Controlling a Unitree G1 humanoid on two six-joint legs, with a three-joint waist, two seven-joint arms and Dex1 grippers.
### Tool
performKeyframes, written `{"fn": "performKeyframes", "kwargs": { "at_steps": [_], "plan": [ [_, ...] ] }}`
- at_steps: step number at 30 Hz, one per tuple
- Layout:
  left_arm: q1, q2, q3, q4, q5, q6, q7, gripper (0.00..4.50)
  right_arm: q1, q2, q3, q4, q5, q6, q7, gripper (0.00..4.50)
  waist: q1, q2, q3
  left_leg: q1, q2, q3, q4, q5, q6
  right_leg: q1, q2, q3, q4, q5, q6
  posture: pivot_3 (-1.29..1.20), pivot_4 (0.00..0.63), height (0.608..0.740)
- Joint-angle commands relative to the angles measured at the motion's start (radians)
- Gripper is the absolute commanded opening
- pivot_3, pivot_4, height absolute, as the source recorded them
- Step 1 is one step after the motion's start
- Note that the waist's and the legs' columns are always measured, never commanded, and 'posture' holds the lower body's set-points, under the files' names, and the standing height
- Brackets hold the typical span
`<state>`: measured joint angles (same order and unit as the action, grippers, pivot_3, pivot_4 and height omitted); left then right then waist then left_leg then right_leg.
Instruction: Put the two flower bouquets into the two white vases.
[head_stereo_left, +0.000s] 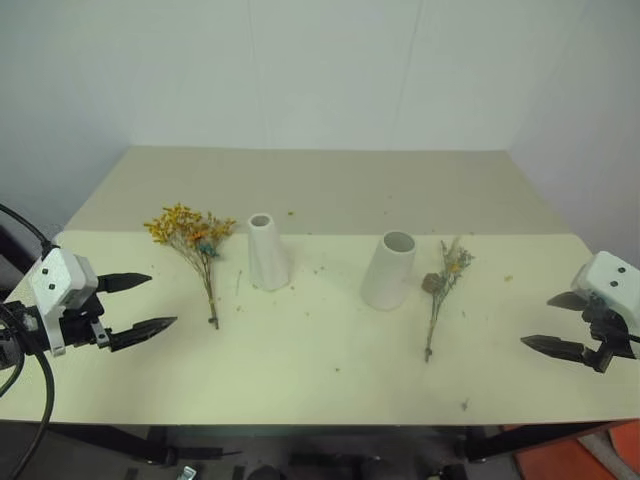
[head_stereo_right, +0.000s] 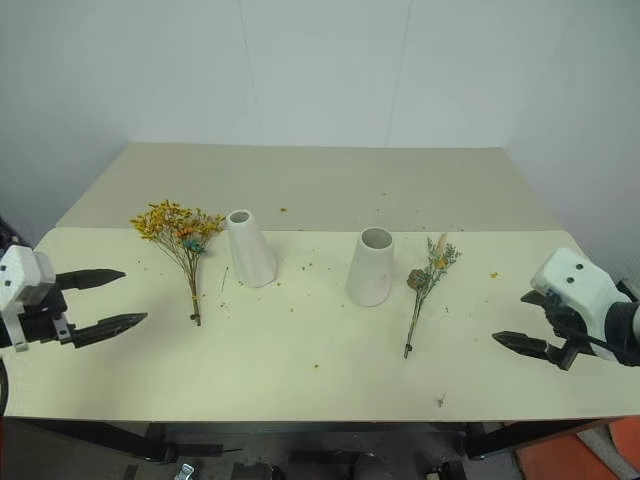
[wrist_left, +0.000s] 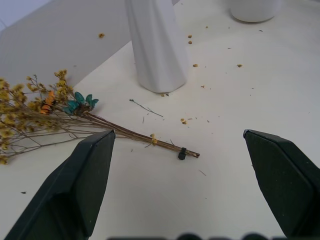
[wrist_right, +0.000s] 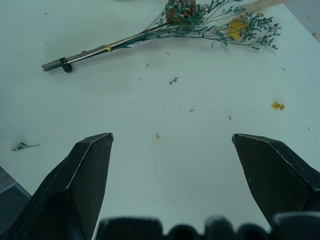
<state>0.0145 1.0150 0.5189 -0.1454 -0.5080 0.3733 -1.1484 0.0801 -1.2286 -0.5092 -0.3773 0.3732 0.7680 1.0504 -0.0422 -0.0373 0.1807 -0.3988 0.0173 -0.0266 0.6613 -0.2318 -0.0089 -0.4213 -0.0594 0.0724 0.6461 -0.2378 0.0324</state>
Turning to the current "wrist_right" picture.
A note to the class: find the small dried twig piece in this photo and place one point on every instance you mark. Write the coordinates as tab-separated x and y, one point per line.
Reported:
22	146

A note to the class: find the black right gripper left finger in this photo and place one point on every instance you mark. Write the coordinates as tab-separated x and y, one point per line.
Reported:
75	185

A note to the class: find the dried flower bouquet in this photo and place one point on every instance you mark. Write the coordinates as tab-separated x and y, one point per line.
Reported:
175	27

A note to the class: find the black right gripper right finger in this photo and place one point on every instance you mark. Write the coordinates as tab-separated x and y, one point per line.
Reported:
272	180

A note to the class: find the yellow petal crumb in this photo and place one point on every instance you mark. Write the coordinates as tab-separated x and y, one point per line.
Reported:
278	106

